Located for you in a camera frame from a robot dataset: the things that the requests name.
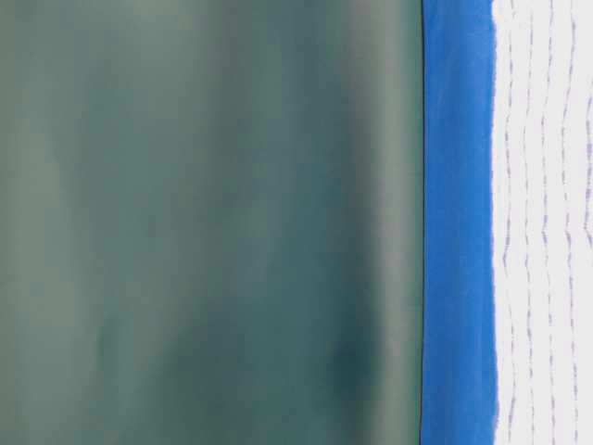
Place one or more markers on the blue striped white towel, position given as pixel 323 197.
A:
pixel 542 221

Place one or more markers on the dark green backdrop panel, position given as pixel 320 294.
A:
pixel 211 222

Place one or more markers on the blue table cloth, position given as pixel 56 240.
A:
pixel 459 401

